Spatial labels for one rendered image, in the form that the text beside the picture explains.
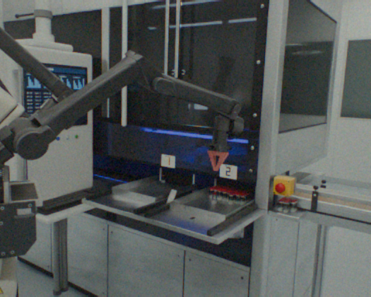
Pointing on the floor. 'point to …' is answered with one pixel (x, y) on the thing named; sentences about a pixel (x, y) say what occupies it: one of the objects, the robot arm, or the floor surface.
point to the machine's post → (268, 143)
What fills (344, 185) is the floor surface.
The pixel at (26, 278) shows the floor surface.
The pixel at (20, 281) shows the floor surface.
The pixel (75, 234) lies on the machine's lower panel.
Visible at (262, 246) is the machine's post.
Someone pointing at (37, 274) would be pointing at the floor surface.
